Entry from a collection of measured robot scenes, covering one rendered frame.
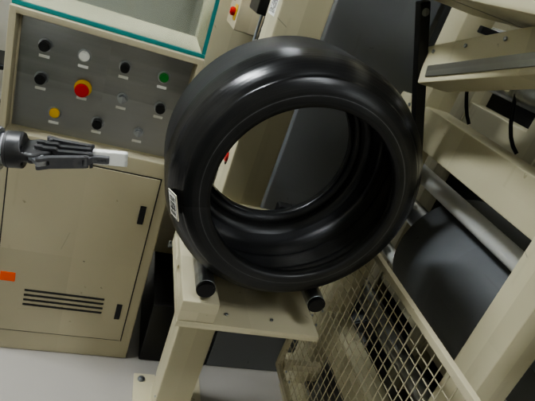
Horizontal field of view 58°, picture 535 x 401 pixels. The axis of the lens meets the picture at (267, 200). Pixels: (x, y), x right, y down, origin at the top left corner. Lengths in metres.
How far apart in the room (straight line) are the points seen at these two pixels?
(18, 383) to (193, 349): 0.67
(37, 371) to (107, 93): 1.09
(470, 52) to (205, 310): 0.85
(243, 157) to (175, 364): 0.81
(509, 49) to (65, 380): 1.80
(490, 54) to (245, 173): 0.68
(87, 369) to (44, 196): 0.74
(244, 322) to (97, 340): 1.00
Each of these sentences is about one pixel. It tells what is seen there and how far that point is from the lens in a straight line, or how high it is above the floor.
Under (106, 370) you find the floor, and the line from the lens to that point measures 2.13.
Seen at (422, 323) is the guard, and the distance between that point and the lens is 1.16.
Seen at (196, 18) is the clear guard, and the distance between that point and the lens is 1.56.
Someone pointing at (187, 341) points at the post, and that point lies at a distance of 1.74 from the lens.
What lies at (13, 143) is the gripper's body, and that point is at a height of 1.12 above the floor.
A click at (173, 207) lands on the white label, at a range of 1.00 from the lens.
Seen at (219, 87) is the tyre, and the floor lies 1.35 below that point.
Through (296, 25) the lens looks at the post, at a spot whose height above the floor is 1.47.
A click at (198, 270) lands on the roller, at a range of 1.15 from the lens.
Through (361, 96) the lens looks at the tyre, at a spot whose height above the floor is 1.41.
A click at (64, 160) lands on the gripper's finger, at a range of 1.04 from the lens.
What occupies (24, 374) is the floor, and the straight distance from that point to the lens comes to 2.10.
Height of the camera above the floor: 1.56
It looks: 24 degrees down
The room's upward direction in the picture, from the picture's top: 20 degrees clockwise
